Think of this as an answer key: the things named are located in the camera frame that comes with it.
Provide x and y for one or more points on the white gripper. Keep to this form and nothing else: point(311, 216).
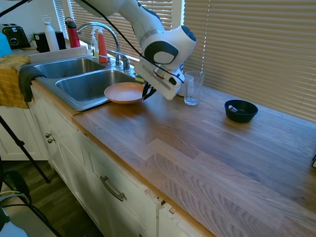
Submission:
point(158, 82)

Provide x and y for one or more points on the orange plate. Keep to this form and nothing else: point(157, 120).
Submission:
point(123, 93)

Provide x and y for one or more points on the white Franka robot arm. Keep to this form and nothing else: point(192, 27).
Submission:
point(138, 17)

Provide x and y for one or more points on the white mug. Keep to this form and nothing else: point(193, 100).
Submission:
point(182, 91)

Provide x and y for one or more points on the stainless steel double sink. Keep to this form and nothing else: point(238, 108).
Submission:
point(81, 86)

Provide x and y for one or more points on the clear glass tumbler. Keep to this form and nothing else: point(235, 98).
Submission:
point(195, 91)

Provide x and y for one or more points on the chrome faucet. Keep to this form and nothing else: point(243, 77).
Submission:
point(116, 42)

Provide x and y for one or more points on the orange spray bottle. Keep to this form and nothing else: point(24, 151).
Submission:
point(102, 47)

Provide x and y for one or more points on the small metal piece in bowl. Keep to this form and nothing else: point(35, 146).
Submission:
point(232, 108)

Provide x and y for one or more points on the medium beige window blind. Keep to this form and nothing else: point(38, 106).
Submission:
point(98, 14)

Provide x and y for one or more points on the red water bottle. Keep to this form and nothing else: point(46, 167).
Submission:
point(73, 34)

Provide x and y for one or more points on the dark blue bowl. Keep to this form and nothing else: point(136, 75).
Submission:
point(240, 116)

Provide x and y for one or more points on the white kitchen cabinet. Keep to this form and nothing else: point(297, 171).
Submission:
point(81, 168)

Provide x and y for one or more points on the metal cabinet knob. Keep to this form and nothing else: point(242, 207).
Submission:
point(51, 141)
point(48, 135)

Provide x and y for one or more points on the white water bottle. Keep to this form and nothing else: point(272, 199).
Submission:
point(51, 37)

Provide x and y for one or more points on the narrow beige window blind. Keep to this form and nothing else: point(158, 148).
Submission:
point(60, 17)

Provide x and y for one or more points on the black container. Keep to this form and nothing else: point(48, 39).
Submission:
point(40, 43)

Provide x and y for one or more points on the wide beige window blind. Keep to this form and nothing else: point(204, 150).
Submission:
point(259, 44)

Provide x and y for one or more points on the grey cloth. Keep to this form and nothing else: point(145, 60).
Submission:
point(26, 81)

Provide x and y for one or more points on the small green plant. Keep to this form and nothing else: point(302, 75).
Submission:
point(32, 37)

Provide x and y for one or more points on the black tripod leg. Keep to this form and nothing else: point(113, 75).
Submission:
point(24, 153)

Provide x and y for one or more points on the yellow towel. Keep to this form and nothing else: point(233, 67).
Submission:
point(10, 84)

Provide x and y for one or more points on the black toaster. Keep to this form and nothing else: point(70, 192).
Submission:
point(14, 35)

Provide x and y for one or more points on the light blue plastic object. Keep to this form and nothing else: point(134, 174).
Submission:
point(4, 45)

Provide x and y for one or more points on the black object at counter edge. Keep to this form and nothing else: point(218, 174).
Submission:
point(314, 161)

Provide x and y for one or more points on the white rounded object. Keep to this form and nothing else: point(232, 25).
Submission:
point(10, 227)

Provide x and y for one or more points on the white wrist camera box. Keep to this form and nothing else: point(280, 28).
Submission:
point(175, 78)

